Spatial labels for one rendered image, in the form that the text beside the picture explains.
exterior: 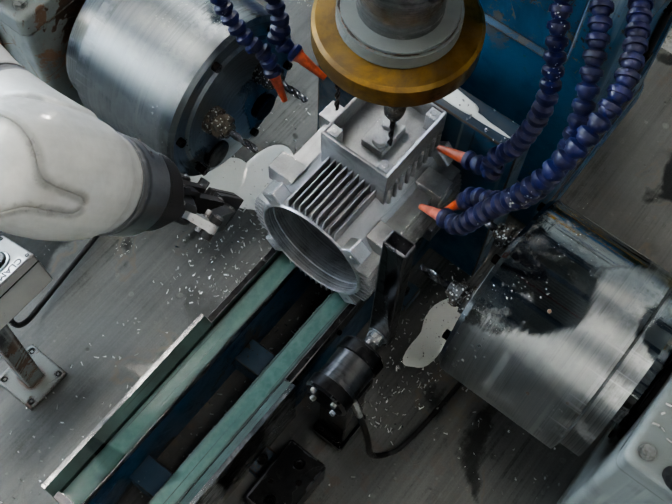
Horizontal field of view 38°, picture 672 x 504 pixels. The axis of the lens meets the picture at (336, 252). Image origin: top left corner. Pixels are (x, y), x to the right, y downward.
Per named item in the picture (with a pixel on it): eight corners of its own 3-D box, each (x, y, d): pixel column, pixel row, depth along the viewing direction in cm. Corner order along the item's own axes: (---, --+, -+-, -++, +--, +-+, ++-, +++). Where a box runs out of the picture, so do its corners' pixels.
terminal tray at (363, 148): (376, 101, 128) (380, 67, 121) (442, 145, 125) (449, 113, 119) (317, 162, 123) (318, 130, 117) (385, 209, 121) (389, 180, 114)
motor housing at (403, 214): (346, 146, 142) (352, 66, 125) (452, 220, 138) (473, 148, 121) (256, 241, 135) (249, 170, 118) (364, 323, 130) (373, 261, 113)
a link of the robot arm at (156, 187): (85, 107, 83) (119, 118, 89) (30, 196, 85) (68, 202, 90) (164, 165, 81) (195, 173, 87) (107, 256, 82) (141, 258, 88)
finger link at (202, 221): (163, 186, 91) (205, 217, 90) (188, 191, 96) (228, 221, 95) (149, 207, 92) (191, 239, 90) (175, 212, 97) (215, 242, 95)
